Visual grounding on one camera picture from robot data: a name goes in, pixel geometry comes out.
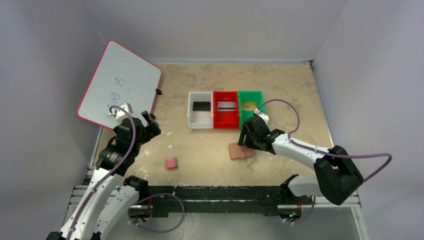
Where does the red plastic bin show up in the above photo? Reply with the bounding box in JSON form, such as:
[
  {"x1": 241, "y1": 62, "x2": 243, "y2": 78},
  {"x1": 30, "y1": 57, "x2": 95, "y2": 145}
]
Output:
[{"x1": 213, "y1": 91, "x2": 240, "y2": 129}]

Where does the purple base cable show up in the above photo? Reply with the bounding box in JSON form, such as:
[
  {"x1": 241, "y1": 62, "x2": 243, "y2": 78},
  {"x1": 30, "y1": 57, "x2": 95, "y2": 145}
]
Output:
[
  {"x1": 127, "y1": 193, "x2": 185, "y2": 234},
  {"x1": 281, "y1": 195, "x2": 316, "y2": 227}
]

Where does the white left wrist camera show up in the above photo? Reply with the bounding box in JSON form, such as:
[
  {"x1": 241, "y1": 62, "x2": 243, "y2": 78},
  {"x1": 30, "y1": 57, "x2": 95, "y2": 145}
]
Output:
[{"x1": 109, "y1": 102, "x2": 134, "y2": 125}]

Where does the aluminium frame rail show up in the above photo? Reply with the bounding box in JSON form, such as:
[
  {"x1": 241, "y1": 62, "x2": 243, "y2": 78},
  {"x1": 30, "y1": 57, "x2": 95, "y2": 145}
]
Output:
[{"x1": 68, "y1": 185, "x2": 362, "y2": 208}]

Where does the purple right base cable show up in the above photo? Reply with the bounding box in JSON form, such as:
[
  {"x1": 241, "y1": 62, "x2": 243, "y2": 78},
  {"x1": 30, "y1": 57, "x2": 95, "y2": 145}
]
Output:
[{"x1": 281, "y1": 195, "x2": 316, "y2": 227}]

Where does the black card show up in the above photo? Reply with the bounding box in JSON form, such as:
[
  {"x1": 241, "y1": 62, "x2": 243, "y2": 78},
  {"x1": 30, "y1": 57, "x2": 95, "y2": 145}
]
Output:
[{"x1": 192, "y1": 101, "x2": 211, "y2": 112}]

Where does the silver striped card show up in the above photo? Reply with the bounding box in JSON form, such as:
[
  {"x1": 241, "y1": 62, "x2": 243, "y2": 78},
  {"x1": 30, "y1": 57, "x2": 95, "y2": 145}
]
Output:
[{"x1": 216, "y1": 101, "x2": 236, "y2": 112}]

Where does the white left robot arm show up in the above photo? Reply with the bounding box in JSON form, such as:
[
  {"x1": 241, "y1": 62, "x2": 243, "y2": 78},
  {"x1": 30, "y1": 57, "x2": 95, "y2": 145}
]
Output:
[{"x1": 47, "y1": 106, "x2": 161, "y2": 240}]

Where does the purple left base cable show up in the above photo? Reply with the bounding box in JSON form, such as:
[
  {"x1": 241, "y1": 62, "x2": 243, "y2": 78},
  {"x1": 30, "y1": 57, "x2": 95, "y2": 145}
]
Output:
[{"x1": 127, "y1": 193, "x2": 185, "y2": 234}]

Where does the pink eraser block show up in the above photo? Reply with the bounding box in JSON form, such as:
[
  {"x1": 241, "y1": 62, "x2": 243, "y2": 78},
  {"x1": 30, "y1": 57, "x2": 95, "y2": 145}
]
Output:
[{"x1": 165, "y1": 157, "x2": 179, "y2": 170}]

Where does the brown leather card holder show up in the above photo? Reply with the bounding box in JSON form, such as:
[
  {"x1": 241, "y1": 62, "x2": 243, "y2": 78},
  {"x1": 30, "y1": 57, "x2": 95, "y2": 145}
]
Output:
[{"x1": 228, "y1": 143, "x2": 255, "y2": 160}]

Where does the green plastic bin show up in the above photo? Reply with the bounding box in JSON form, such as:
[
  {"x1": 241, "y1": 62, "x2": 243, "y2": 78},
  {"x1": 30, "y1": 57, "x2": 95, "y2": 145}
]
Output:
[{"x1": 238, "y1": 91, "x2": 264, "y2": 129}]

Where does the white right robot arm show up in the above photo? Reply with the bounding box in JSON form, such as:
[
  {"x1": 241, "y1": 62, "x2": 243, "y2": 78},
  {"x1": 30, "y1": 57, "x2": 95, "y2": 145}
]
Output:
[{"x1": 237, "y1": 115, "x2": 365, "y2": 206}]

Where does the gold card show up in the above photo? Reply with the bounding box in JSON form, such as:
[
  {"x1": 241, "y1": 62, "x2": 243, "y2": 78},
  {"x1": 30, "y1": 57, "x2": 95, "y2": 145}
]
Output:
[{"x1": 241, "y1": 101, "x2": 257, "y2": 112}]

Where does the white plastic bin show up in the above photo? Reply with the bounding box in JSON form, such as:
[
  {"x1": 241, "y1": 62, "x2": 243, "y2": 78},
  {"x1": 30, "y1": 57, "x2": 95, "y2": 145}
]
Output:
[{"x1": 187, "y1": 91, "x2": 214, "y2": 129}]

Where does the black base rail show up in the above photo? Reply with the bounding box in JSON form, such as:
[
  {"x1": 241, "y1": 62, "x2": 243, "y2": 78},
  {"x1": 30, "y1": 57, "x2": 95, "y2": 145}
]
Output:
[{"x1": 148, "y1": 185, "x2": 313, "y2": 218}]

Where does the pink framed whiteboard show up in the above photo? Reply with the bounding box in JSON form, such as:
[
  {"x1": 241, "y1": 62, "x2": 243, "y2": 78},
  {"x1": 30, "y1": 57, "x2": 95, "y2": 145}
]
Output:
[{"x1": 76, "y1": 40, "x2": 162, "y2": 129}]

